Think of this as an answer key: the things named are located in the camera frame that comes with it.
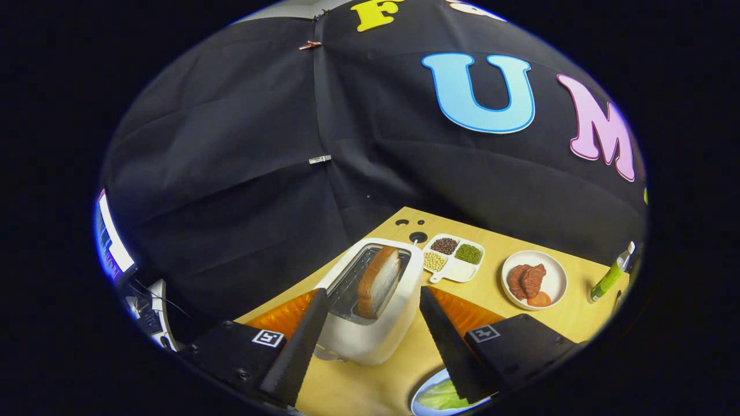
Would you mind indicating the silver clip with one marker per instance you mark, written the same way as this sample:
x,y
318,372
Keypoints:
x,y
319,159

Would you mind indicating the beige round plate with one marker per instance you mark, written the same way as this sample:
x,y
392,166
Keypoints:
x,y
555,277

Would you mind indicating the green beans pile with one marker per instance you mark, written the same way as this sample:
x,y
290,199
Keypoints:
x,y
468,254

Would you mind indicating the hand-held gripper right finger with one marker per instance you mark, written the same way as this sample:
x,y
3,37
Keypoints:
x,y
451,352

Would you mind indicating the white side table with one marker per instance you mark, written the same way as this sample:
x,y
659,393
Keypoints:
x,y
161,312

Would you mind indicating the black backdrop cloth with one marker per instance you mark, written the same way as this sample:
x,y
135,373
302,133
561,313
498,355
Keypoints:
x,y
231,173

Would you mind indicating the plain toast bread slice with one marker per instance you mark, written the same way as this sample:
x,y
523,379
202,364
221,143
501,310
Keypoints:
x,y
378,283

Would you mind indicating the white toaster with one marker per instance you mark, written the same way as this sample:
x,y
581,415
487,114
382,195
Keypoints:
x,y
370,342

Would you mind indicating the dark brown beans pile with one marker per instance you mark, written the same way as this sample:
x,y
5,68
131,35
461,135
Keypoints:
x,y
444,246

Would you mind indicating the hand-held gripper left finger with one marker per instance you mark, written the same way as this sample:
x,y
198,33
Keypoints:
x,y
298,352

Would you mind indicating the green label drink bottle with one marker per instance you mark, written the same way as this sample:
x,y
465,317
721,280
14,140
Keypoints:
x,y
607,280

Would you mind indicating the red tomato slice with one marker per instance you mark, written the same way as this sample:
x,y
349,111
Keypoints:
x,y
540,300

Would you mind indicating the blue round plate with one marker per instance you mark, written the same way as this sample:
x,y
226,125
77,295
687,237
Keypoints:
x,y
422,398

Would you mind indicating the green lettuce leaf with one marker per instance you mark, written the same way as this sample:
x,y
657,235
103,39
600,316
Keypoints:
x,y
442,396

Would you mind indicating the computer monitor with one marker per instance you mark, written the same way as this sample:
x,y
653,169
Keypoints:
x,y
113,242

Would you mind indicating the white divided dish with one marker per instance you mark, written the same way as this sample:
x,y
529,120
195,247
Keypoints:
x,y
462,271

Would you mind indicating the brown cooked meat piece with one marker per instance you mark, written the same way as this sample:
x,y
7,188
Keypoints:
x,y
514,282
535,278

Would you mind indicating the copper clip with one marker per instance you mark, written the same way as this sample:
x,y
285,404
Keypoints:
x,y
310,44

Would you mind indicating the yellow soybeans pile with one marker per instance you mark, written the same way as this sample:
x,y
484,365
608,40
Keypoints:
x,y
435,262

